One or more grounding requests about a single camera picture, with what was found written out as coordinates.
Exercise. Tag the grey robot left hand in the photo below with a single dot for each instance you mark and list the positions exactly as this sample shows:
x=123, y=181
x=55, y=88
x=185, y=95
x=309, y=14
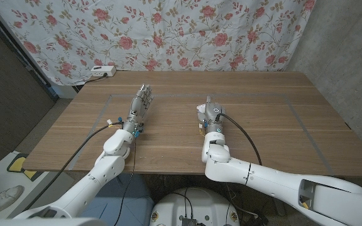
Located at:
x=140, y=106

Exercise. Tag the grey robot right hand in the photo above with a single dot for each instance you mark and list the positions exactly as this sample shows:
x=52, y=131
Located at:
x=214, y=114

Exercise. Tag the white AirPods case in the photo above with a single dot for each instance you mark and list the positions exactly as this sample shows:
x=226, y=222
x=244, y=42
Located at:
x=200, y=108

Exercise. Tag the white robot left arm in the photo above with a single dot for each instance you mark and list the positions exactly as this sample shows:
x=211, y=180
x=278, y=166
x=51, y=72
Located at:
x=90, y=182

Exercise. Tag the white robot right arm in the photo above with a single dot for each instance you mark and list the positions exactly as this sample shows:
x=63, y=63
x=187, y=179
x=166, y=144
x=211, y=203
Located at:
x=272, y=185

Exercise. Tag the white power strip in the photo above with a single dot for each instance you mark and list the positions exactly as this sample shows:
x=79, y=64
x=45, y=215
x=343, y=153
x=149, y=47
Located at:
x=103, y=71

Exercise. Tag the floral backdrop cloth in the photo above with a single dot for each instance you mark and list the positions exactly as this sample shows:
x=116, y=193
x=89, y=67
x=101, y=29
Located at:
x=168, y=34

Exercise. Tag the white round robot torso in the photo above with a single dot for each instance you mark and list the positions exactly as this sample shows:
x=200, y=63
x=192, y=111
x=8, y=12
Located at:
x=200, y=207

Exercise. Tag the pale blue floor plate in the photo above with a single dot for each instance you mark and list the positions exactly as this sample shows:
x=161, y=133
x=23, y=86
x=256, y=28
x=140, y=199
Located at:
x=140, y=201

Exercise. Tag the white sneaker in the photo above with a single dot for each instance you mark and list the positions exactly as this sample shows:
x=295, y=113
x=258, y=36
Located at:
x=5, y=199

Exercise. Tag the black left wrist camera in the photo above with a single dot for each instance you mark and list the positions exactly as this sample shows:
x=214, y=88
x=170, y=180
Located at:
x=140, y=129

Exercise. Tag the black door frame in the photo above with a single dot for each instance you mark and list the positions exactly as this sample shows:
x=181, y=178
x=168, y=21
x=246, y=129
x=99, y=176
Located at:
x=33, y=73

